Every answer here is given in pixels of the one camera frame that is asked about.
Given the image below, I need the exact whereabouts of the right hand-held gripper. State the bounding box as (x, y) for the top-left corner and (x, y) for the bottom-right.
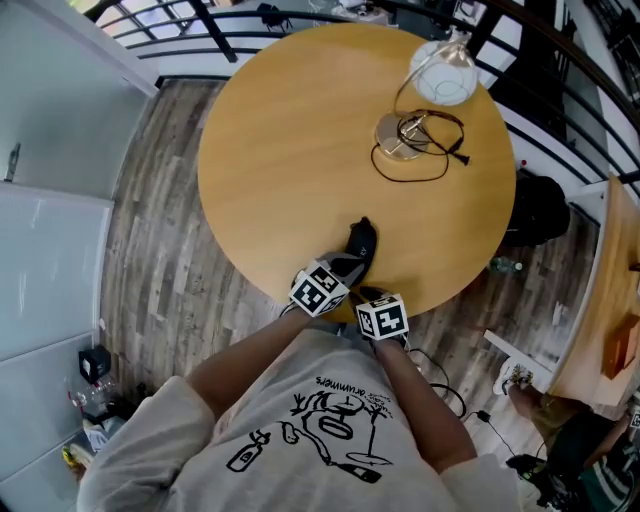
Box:
(349, 285), (410, 343)

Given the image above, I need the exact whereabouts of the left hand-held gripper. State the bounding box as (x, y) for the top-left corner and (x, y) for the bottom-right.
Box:
(288, 251), (368, 318)

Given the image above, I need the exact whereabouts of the black zippered glasses case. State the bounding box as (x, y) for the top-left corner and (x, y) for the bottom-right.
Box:
(343, 215), (380, 289)

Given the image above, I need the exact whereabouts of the person's right forearm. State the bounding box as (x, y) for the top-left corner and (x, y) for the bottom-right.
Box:
(373, 337), (479, 475)

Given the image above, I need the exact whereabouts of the person's left forearm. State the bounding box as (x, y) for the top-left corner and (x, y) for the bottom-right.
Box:
(185, 305), (326, 421)

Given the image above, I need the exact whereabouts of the green plastic bottle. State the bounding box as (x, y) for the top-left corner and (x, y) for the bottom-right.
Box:
(487, 255), (525, 274)

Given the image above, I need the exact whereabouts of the gold desk lamp glass globe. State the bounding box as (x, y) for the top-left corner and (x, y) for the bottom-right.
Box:
(373, 29), (480, 162)

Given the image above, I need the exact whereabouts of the white desk leg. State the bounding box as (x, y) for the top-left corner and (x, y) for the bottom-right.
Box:
(482, 329), (554, 374)

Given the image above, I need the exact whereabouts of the black backpack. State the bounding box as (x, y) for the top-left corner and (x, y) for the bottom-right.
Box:
(499, 172), (571, 249)

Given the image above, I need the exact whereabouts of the person's grey printed t-shirt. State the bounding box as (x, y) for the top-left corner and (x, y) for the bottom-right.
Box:
(77, 319), (524, 512)

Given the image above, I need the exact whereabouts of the brown wooden box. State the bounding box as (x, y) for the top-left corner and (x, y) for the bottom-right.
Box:
(602, 314), (640, 384)

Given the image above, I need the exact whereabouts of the black tissue box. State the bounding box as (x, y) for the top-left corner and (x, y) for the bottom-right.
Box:
(78, 344), (111, 385)

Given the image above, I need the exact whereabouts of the round wooden table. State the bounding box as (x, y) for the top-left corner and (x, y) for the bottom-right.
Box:
(82, 0), (640, 201)

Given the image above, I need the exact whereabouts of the clear plastic bottle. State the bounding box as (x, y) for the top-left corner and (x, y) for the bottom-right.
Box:
(64, 382), (119, 409)

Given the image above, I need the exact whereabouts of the grey white cloth bundle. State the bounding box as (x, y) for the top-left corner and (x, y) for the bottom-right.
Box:
(82, 417), (126, 454)

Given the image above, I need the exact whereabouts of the yellow patterned bag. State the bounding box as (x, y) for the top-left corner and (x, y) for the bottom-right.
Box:
(62, 442), (91, 471)

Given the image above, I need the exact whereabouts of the black lamp power cable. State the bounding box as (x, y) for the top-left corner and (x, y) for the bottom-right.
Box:
(369, 108), (471, 184)

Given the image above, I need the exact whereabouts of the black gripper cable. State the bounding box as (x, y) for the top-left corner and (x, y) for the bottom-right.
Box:
(399, 335), (516, 459)

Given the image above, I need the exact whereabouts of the metal door handle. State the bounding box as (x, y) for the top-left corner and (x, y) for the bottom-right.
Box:
(3, 142), (22, 182)

